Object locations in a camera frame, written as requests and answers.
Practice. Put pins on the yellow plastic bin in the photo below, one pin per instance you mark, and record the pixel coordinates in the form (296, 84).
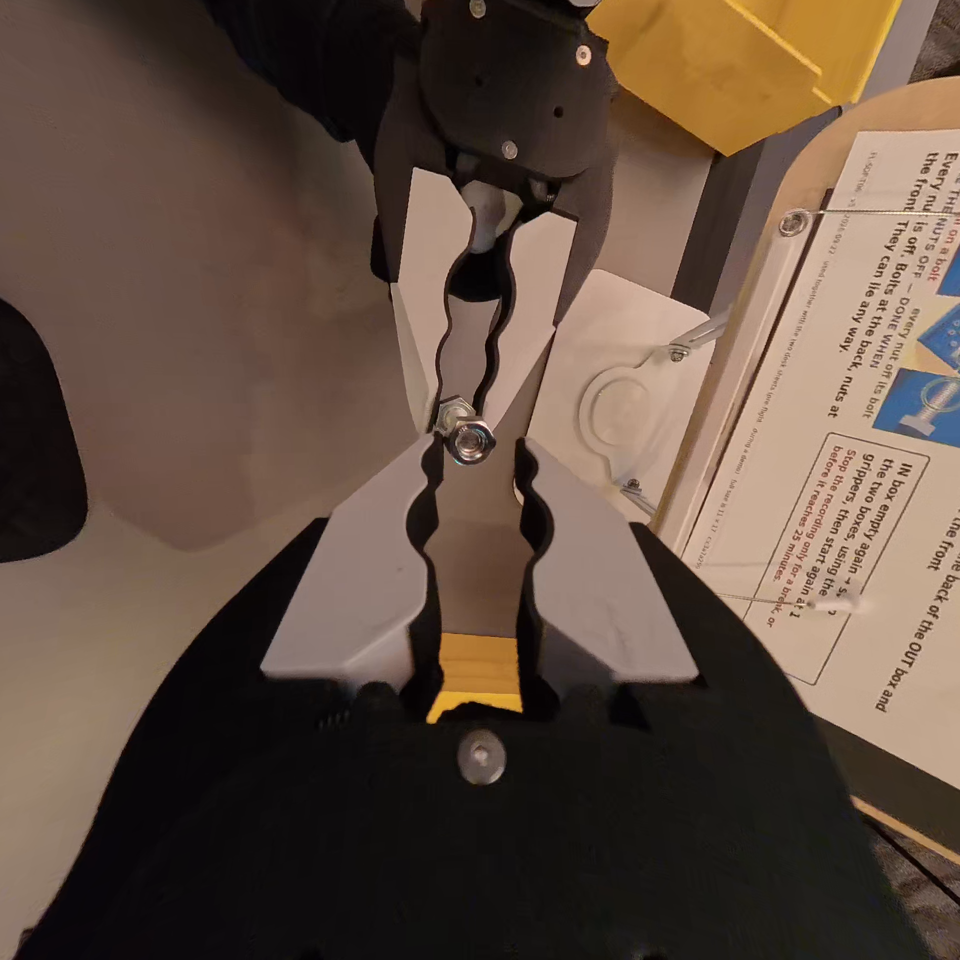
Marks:
(712, 67)
(476, 667)

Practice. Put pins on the silver hex nut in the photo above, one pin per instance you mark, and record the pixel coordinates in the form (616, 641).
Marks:
(450, 412)

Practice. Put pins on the white plastic mounting plate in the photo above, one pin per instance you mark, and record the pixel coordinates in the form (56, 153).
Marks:
(637, 322)

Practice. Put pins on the person's left forearm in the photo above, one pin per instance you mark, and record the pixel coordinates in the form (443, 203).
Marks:
(322, 60)

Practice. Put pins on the metal standoff bolt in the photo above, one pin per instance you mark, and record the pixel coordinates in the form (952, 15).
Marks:
(697, 335)
(636, 491)

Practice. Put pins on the round metal corner screw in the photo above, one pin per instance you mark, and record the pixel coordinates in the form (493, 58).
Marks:
(795, 223)

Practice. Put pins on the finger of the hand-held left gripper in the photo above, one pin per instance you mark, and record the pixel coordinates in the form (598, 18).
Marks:
(536, 300)
(424, 300)

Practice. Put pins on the printed paper instruction sheet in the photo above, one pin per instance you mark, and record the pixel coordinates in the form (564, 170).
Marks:
(847, 487)

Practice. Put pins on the silver hex bolt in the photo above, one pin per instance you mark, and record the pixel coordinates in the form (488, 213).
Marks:
(469, 444)

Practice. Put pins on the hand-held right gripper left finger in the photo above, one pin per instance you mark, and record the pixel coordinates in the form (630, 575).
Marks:
(352, 585)

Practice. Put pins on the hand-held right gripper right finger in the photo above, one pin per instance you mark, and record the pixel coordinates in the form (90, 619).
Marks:
(600, 592)

